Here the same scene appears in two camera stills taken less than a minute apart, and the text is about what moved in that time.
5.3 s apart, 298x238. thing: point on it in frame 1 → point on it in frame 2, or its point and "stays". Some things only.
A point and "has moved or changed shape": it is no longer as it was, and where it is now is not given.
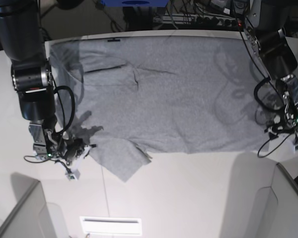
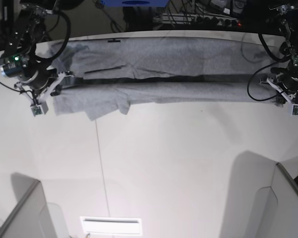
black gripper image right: x=290 y=89 → x=292 y=79
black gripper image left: x=46 y=141 → x=22 y=66
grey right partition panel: x=280 y=210 stays
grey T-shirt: x=128 y=98 has moved or changed shape
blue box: x=135 y=3 stays
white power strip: x=197 y=20 stays
